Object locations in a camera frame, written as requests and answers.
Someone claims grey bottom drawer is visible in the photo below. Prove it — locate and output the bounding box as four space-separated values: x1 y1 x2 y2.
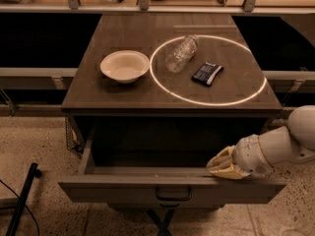
107 203 225 209

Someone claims blue cross floor tape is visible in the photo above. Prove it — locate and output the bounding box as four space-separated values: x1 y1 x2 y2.
147 209 174 236

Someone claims black metal stand leg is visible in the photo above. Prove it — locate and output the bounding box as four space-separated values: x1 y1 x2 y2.
6 163 41 236

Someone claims grey drawer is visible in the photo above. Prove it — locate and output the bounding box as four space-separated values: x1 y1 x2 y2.
107 203 225 209
59 130 286 206

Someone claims metal railing frame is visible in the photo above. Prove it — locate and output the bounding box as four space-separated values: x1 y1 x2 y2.
0 0 315 116

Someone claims clear plastic water bottle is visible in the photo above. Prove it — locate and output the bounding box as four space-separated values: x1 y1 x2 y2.
165 34 199 73

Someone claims black cable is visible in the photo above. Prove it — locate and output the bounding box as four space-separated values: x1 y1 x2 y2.
0 179 41 236

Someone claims grey top drawer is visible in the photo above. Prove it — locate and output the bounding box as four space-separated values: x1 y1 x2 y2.
59 130 286 206

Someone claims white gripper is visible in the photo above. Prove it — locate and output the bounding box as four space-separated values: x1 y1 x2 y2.
206 135 274 180

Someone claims dark blue snack packet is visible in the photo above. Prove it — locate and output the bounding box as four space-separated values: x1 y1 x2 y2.
191 62 223 87

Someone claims wire mesh basket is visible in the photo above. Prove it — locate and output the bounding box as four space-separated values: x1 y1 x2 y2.
65 118 83 158

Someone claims white bowl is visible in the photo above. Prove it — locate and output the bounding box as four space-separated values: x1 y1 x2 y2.
100 50 150 84

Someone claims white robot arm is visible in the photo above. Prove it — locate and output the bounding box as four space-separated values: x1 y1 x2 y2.
206 105 315 180

